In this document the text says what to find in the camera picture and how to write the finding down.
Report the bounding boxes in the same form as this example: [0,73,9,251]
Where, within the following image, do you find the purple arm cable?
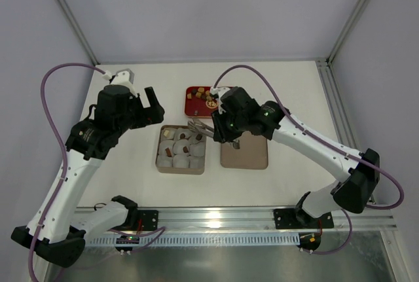
[27,62,109,281]
[213,65,405,256]

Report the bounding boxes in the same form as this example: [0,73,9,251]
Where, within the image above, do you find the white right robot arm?
[209,87,380,228]

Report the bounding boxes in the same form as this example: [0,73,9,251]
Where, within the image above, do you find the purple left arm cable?
[27,62,109,281]

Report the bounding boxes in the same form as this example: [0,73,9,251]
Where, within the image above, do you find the gold tin lid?
[220,132,268,170]

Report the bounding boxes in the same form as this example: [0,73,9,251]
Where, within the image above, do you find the red chocolate tray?
[184,86,219,118]

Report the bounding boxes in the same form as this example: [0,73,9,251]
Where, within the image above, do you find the slotted cable duct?
[86,232,300,248]

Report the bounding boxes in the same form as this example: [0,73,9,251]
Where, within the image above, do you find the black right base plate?
[272,206,335,230]

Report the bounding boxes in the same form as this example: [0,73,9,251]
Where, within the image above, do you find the brown bar chocolate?
[164,148,173,158]

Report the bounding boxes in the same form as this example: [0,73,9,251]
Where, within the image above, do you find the aluminium side rail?
[316,59,376,204]

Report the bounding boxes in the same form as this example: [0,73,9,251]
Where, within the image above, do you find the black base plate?
[137,209,159,232]
[272,206,335,230]

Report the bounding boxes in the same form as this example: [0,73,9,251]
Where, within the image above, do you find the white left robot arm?
[11,85,164,268]

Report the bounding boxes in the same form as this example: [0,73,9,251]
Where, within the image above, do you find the aluminium mounting rail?
[75,203,399,232]

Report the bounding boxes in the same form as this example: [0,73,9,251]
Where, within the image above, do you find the metal serving tongs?
[187,118,240,150]

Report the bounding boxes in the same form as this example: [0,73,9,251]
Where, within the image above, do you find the gold tin box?
[155,125,206,175]

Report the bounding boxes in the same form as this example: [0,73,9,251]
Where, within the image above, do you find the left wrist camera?
[102,69,137,96]

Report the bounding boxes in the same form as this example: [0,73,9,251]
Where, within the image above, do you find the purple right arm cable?
[213,65,405,256]

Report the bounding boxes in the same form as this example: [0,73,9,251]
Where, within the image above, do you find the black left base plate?
[137,209,159,232]

